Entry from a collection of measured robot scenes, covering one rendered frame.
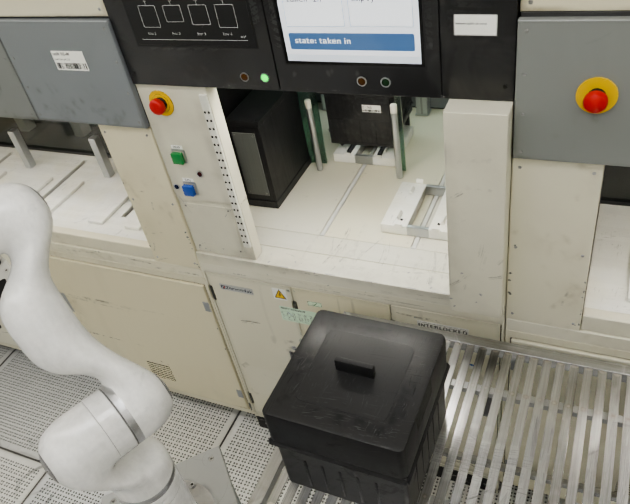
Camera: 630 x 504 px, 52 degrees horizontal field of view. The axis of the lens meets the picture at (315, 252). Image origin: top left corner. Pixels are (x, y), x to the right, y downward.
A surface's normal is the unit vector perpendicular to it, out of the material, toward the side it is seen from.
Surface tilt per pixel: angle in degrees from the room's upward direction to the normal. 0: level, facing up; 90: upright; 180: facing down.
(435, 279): 0
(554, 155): 90
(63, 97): 90
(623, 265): 0
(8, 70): 90
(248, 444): 0
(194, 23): 90
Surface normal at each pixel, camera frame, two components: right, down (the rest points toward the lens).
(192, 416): -0.16, -0.75
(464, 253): -0.39, 0.64
